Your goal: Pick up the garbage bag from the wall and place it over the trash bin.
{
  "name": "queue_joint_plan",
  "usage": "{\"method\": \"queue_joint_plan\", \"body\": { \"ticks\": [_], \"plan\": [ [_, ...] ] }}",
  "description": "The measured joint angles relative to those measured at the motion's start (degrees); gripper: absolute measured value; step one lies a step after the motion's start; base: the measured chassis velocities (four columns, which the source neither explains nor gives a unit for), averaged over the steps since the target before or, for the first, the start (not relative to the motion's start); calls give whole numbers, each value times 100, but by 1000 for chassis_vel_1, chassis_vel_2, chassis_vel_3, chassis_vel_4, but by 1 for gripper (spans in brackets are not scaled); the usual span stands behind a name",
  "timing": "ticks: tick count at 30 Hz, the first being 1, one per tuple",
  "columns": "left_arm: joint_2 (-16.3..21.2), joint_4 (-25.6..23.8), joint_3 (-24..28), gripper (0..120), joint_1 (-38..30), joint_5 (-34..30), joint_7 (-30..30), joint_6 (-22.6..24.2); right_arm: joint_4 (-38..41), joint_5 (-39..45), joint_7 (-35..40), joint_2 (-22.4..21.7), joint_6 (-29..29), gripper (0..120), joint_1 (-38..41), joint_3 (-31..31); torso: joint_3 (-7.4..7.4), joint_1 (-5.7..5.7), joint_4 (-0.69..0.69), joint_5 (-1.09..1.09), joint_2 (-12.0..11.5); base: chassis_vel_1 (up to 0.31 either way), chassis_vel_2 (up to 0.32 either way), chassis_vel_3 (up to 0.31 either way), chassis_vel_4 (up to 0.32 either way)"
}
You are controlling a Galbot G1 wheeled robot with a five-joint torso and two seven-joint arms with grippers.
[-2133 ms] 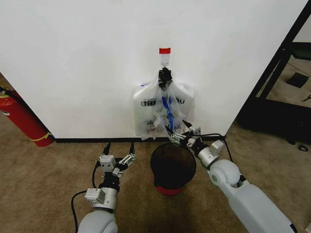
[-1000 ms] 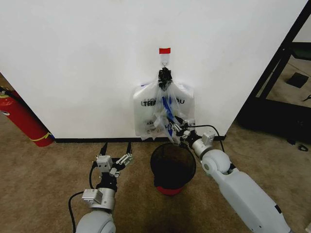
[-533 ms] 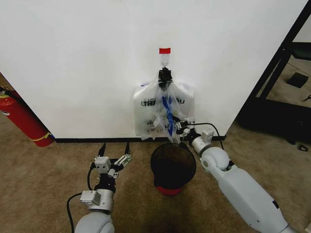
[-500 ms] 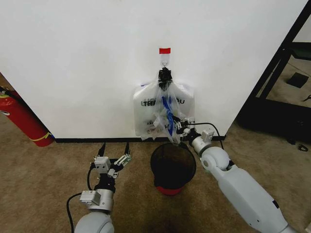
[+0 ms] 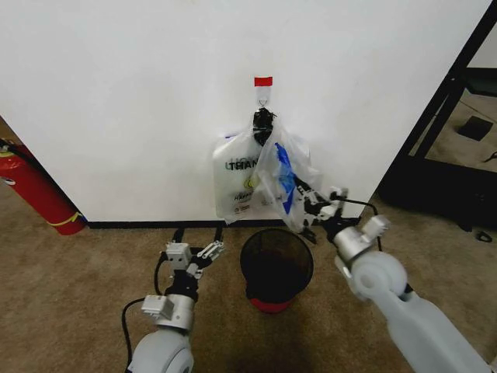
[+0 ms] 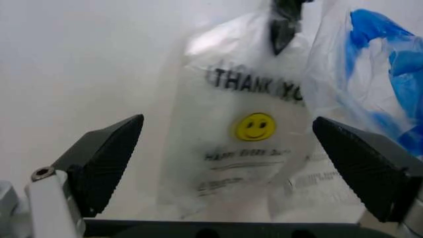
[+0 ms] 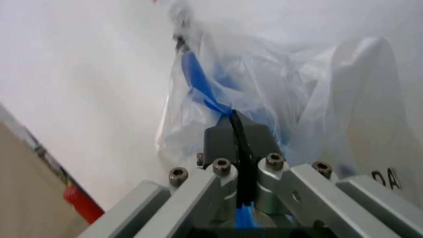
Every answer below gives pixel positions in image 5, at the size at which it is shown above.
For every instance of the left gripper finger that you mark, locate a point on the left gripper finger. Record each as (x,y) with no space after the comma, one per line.
(178,236)
(211,250)

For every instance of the small black clip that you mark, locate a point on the small black clip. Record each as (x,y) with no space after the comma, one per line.
(482,235)

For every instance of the red fire extinguisher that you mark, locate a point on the red fire extinguisher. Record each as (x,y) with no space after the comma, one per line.
(35,186)

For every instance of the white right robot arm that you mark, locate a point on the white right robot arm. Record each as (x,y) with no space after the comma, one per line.
(404,311)

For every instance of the clear blue-printed plastic bag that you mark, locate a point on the clear blue-printed plastic bag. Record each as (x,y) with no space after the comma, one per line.
(277,182)

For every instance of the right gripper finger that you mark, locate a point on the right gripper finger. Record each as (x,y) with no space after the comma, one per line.
(312,202)
(313,230)

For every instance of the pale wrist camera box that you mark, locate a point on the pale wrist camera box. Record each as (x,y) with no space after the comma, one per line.
(178,256)

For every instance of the white printed plastic bag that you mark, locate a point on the white printed plastic bag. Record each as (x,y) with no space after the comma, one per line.
(233,182)

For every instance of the black knotted bag bundle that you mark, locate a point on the black knotted bag bundle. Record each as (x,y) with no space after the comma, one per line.
(263,122)

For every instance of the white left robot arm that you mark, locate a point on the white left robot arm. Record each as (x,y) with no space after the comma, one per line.
(167,349)

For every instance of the red tape strip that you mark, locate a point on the red tape strip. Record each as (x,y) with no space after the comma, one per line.
(263,81)

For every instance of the black metal frame rack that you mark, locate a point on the black metal frame rack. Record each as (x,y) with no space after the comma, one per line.
(427,128)

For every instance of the black square pad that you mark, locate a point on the black square pad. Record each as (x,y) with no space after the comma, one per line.
(475,127)

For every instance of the black mesh trash bin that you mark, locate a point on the black mesh trash bin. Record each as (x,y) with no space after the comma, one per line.
(276,264)

